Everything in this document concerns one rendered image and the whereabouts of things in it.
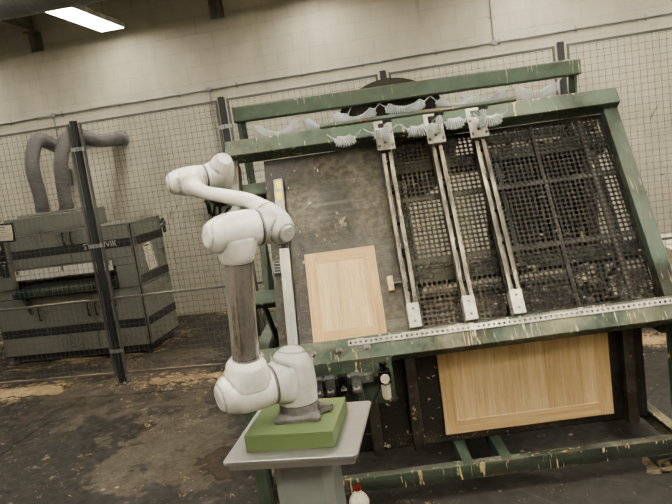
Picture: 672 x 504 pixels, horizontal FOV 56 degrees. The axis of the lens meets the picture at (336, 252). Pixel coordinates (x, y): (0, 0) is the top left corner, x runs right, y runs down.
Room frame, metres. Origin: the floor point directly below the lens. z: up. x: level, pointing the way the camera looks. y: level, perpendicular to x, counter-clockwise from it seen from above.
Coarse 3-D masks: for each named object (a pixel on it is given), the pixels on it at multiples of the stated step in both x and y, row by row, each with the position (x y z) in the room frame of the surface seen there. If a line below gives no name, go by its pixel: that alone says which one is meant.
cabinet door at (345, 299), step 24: (312, 264) 3.32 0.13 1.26; (336, 264) 3.31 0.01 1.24; (360, 264) 3.30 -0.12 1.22; (312, 288) 3.26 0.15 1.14; (336, 288) 3.25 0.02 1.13; (360, 288) 3.24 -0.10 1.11; (312, 312) 3.19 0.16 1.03; (336, 312) 3.18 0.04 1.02; (360, 312) 3.17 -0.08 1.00; (336, 336) 3.12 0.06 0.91
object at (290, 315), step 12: (276, 180) 3.57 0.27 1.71; (276, 204) 3.49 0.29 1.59; (288, 252) 3.35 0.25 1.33; (288, 264) 3.31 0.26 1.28; (288, 276) 3.28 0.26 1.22; (288, 288) 3.25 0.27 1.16; (288, 300) 3.21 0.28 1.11; (288, 312) 3.18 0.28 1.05; (288, 324) 3.15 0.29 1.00; (288, 336) 3.12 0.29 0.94
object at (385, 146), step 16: (384, 128) 3.45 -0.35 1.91; (384, 144) 3.54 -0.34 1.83; (384, 160) 3.53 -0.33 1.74; (384, 176) 3.53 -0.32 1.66; (400, 208) 3.38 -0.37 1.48; (400, 224) 3.34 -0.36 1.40; (400, 240) 3.33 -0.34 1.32; (400, 256) 3.24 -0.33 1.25; (400, 272) 3.24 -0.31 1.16; (416, 304) 3.11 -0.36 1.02; (416, 320) 3.07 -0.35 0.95
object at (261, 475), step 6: (246, 414) 2.86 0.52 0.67; (252, 414) 2.86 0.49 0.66; (246, 420) 2.87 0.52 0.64; (258, 474) 2.86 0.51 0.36; (264, 474) 2.86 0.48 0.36; (258, 480) 2.86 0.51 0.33; (264, 480) 2.86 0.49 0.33; (258, 486) 2.86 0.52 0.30; (264, 486) 2.86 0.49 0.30; (270, 486) 2.89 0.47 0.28; (258, 492) 2.87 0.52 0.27; (264, 492) 2.86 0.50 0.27; (270, 492) 2.87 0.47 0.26; (264, 498) 2.86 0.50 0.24; (270, 498) 2.86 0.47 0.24
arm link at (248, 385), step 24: (216, 216) 2.21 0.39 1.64; (240, 216) 2.19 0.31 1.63; (216, 240) 2.14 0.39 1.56; (240, 240) 2.17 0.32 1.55; (240, 264) 2.19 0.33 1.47; (240, 288) 2.21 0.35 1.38; (240, 312) 2.22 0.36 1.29; (240, 336) 2.23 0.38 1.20; (240, 360) 2.25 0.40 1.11; (264, 360) 2.30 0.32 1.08; (216, 384) 2.26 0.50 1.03; (240, 384) 2.22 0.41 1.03; (264, 384) 2.26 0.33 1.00; (240, 408) 2.22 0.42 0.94
